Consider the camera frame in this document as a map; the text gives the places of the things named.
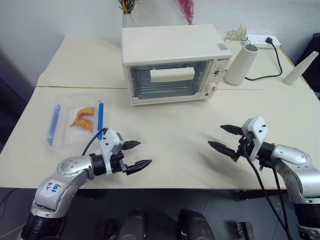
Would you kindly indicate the white power strip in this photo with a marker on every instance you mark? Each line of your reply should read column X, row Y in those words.
column 260, row 39

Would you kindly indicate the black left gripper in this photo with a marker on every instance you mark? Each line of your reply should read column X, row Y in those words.
column 117, row 163

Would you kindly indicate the cream toaster oven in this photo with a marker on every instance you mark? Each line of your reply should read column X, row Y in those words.
column 170, row 45

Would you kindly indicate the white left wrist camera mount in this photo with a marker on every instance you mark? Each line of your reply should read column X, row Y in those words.
column 110, row 141

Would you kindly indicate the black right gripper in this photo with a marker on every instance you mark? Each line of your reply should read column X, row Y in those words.
column 243, row 147

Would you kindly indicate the golden-brown bread piece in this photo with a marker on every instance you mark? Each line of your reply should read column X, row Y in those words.
column 87, row 111
column 81, row 122

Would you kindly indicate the pink dried flowers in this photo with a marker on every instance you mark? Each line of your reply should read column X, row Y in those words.
column 186, row 10

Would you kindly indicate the white tapered vase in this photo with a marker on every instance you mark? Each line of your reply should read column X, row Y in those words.
column 297, row 70

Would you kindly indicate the dark rounded shape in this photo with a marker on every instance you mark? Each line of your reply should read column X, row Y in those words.
column 193, row 225
column 132, row 225

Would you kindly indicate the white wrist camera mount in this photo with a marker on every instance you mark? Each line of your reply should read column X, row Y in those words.
column 258, row 130
column 110, row 141

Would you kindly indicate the white coral branch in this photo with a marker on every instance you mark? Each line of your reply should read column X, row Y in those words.
column 236, row 33

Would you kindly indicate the white paper towel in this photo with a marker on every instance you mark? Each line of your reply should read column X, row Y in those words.
column 75, row 136

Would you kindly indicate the orange purple dried flowers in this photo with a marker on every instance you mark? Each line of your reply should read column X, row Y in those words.
column 127, row 5

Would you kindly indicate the clear zip bag with food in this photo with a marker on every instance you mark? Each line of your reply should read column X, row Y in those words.
column 75, row 100

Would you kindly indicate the glass vase with flowers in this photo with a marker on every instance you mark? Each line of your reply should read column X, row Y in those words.
column 128, row 21

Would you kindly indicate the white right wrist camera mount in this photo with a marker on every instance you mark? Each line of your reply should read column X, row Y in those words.
column 258, row 130

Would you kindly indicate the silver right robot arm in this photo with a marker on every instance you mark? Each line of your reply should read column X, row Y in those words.
column 295, row 160

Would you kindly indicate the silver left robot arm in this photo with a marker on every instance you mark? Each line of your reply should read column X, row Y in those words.
column 62, row 182

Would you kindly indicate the white cylindrical vase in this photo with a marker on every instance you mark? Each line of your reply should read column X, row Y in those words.
column 238, row 67

